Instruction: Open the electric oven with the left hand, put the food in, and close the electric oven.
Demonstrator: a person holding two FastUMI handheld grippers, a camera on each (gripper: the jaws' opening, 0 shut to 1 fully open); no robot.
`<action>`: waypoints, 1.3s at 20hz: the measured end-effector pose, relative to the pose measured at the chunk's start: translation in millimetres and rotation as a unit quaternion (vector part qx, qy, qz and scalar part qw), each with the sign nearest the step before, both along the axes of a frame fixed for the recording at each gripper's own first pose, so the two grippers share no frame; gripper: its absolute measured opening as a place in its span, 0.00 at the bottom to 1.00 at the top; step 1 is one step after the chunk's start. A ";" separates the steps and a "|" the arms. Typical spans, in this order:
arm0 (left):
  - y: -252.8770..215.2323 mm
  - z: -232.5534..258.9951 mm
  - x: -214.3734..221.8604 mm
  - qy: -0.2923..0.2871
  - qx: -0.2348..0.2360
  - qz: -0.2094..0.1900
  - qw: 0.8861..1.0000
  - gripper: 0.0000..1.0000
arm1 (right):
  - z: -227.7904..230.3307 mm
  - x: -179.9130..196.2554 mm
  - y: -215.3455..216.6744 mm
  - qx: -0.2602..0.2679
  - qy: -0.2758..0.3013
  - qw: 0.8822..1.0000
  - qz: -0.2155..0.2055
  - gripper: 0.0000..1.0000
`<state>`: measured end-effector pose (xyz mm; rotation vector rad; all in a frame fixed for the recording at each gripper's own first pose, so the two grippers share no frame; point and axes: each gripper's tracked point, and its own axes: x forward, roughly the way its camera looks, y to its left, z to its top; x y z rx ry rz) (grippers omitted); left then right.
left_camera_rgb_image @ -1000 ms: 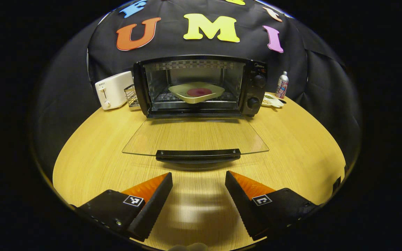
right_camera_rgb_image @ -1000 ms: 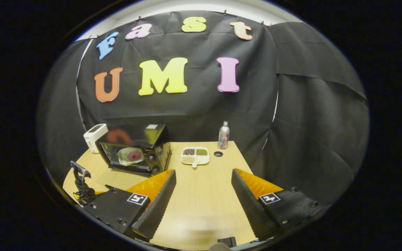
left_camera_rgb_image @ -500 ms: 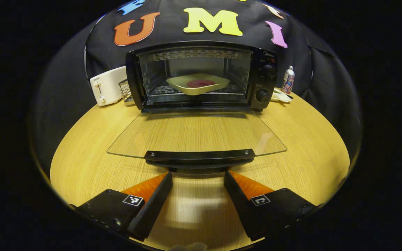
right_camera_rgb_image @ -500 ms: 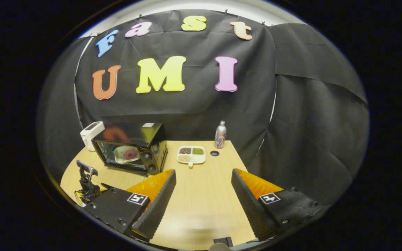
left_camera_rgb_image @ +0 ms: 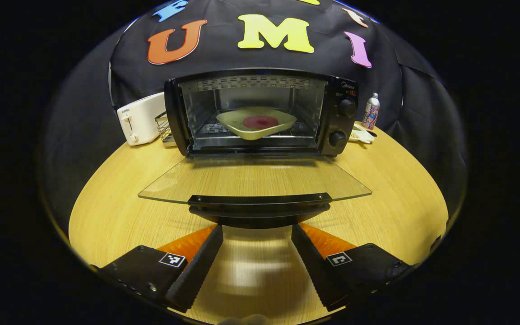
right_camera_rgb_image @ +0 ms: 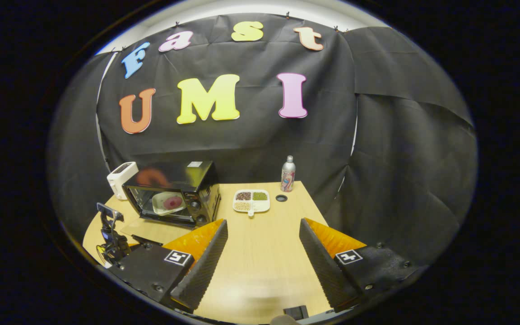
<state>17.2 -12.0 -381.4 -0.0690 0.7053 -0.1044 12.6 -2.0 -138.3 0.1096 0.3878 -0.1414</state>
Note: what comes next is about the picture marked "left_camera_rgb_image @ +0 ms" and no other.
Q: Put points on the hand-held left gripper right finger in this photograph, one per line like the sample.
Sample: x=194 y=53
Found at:
x=316 y=271

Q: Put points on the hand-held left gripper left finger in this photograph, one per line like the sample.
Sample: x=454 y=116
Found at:
x=199 y=271

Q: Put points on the black electric oven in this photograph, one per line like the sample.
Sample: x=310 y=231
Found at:
x=341 y=124

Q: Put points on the cream square plate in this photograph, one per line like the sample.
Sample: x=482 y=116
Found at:
x=233 y=122

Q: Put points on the pink ham slice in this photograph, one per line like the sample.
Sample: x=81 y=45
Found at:
x=260 y=122

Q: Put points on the white divided snack plate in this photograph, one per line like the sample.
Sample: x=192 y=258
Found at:
x=361 y=135

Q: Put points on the white toaster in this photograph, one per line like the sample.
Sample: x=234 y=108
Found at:
x=140 y=119

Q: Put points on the silver patterned drink bottle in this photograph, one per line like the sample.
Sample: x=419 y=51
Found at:
x=371 y=112

